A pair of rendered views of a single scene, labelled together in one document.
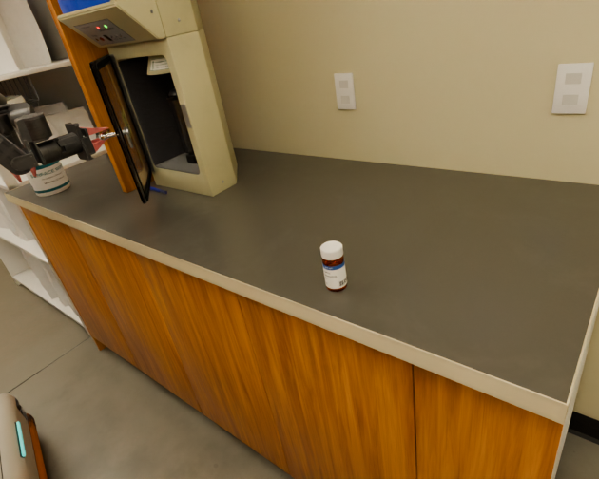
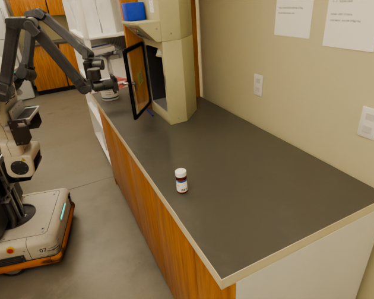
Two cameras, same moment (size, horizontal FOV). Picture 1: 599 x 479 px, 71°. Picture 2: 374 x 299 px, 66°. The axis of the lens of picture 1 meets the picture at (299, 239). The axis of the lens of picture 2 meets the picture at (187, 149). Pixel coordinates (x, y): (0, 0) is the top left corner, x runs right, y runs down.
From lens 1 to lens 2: 0.50 m
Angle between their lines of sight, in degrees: 20
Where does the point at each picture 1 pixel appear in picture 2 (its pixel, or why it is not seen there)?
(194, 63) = (175, 55)
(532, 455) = not seen: outside the picture
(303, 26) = (244, 43)
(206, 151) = (172, 101)
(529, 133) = (344, 142)
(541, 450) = not seen: outside the picture
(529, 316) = (248, 239)
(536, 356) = (231, 257)
